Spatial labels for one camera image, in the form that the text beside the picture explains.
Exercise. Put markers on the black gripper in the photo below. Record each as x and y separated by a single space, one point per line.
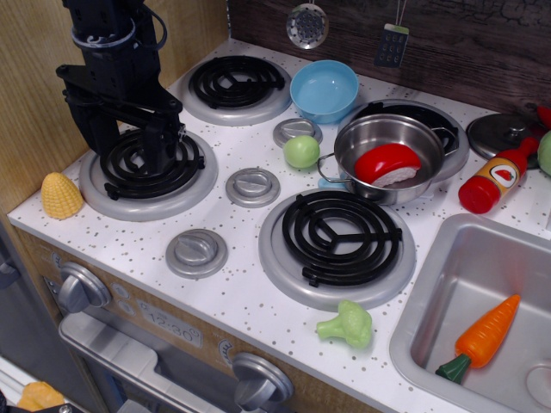
119 82

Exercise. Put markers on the red and white toy sushi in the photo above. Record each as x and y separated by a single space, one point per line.
387 164

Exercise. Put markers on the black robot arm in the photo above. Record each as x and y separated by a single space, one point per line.
105 21

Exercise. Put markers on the front left black burner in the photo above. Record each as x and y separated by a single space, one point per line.
118 186

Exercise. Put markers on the yellow toy corn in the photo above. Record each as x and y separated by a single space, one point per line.
60 197

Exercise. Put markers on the back left black burner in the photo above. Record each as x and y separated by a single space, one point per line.
236 90

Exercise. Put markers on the silver stovetop knob middle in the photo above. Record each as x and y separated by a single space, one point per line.
252 187

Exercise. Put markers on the silver stovetop knob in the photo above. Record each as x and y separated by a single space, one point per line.
292 128
252 187
196 254

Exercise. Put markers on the silver stovetop knob front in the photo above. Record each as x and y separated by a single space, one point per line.
196 254

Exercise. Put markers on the silver stovetop knob back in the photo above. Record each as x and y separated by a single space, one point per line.
292 128

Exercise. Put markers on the silver oven knob left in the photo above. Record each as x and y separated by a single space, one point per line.
81 289

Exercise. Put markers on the silver oven knob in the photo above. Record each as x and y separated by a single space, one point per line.
81 289
262 386

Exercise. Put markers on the light green toy ball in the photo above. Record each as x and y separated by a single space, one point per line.
301 152

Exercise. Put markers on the light blue toy bowl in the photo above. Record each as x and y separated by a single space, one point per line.
324 91

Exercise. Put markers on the hanging round metal strainer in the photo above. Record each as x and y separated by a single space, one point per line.
307 25

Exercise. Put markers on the front right black burner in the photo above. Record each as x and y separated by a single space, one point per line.
324 246

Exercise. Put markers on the orange toy bottom left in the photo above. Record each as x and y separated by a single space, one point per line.
39 396

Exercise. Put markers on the silver oven knob right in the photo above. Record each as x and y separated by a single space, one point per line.
262 386

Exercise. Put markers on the green toy broccoli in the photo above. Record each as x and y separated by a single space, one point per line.
352 323

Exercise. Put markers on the small steel pot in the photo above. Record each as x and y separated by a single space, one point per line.
368 132

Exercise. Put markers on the red toy ketchup bottle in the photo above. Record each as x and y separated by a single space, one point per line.
485 189

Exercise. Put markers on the steel pot lid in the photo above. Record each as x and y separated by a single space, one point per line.
493 133

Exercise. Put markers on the silver toy sink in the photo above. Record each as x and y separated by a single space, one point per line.
473 265

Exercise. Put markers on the orange toy carrot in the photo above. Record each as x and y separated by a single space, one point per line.
478 344

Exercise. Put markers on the green toy vegetable right edge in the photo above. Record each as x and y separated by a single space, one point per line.
544 154

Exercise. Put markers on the red toy pepper right edge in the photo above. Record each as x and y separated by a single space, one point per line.
544 115

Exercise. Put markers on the silver oven door handle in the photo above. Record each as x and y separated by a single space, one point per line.
128 359

